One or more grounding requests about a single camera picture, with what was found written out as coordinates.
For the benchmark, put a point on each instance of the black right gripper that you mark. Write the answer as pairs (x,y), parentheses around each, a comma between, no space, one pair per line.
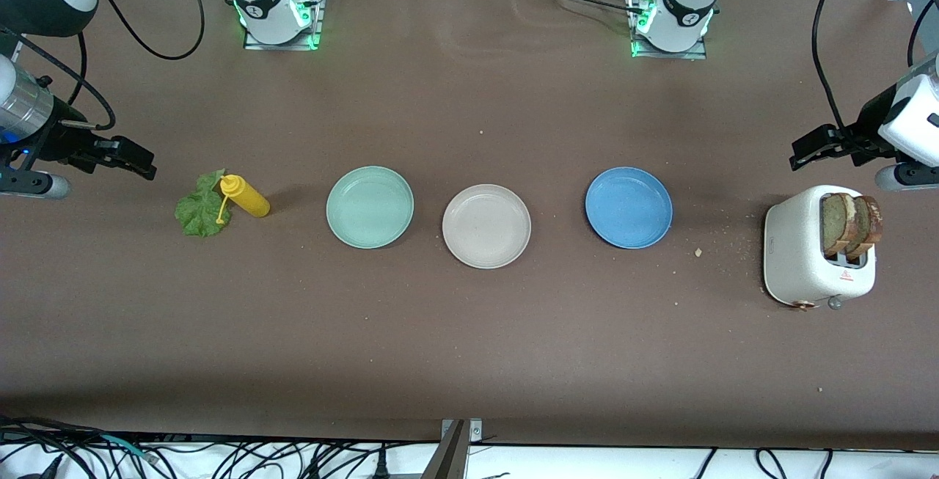
(59,138)

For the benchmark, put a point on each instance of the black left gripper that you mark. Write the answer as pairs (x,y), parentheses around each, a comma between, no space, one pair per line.
(870,121)

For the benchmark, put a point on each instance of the brown bread slice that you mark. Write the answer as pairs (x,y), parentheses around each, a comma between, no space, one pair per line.
(835,222)
(869,226)

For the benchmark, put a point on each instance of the green lettuce leaf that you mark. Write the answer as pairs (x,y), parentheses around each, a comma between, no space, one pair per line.
(196,215)

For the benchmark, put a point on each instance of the yellow squeeze bottle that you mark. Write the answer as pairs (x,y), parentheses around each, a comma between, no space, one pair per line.
(251,201)

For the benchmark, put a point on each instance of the blue plate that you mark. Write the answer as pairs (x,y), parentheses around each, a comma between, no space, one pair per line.
(629,207)

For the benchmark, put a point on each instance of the green plate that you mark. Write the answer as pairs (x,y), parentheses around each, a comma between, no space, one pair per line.
(370,207)

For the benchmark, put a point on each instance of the beige plate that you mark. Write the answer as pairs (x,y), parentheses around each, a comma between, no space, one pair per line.
(486,226)

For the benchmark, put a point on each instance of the white toaster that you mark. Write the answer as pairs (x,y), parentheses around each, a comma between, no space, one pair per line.
(796,251)

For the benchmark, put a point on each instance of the grey metal bar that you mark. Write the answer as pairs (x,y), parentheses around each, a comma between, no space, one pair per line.
(447,458)

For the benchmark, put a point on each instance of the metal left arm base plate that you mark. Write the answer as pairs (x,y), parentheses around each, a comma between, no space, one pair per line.
(697,55)

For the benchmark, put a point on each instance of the silver table bracket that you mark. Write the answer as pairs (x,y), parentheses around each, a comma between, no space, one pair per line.
(475,431)

